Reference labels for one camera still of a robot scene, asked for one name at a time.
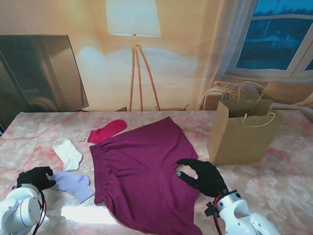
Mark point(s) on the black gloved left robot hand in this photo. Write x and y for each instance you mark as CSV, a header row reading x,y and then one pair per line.
x,y
34,177

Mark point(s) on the kraft paper bag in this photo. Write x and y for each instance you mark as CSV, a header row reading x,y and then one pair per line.
x,y
244,144

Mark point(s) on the white framed window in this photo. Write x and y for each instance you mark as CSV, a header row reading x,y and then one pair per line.
x,y
269,44

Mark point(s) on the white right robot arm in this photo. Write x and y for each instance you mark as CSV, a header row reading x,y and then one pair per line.
x,y
234,210

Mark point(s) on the magenta purple shorts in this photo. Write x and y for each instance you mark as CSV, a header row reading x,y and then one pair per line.
x,y
146,166

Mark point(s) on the white shade tripod floor lamp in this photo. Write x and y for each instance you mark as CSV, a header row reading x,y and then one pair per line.
x,y
133,17

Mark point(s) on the dark flat screen television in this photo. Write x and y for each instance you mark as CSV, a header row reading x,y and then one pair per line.
x,y
36,73

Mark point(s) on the beige armchair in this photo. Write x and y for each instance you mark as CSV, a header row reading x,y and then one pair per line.
x,y
288,90

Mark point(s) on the lavender sock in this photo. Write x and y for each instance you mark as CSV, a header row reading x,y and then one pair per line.
x,y
73,183

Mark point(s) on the white sock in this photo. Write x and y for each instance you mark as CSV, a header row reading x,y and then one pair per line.
x,y
68,153

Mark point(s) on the sheer cream curtain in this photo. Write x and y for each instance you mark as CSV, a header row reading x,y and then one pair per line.
x,y
220,49

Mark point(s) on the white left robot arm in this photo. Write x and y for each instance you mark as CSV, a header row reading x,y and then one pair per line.
x,y
19,210

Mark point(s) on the beige knitted cushion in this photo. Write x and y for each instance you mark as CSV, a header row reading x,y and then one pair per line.
x,y
232,90

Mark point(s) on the red pink sock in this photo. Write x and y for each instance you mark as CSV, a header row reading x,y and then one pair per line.
x,y
107,129

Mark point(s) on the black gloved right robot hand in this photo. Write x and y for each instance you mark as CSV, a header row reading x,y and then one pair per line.
x,y
210,178

